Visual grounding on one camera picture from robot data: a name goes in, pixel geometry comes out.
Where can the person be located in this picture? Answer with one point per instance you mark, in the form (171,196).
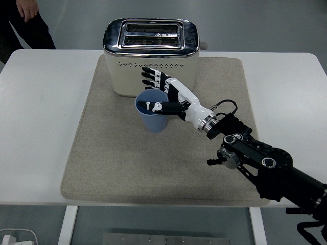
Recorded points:
(35,35)

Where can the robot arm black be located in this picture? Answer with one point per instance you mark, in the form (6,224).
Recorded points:
(281,173)

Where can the beige felt table mat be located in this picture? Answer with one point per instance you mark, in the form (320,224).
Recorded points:
(127,166)

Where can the white table leg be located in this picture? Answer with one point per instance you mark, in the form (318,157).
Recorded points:
(67,227)
(258,227)

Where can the cream and chrome toaster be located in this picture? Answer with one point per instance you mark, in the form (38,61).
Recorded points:
(150,51)

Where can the white block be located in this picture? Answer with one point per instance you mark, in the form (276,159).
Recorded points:
(7,240)

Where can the blue ribbed plastic cup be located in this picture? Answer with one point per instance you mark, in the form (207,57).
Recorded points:
(154,123)

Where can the person's hand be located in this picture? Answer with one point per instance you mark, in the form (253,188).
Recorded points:
(28,10)

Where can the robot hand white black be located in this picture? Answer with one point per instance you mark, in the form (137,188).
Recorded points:
(194,108)

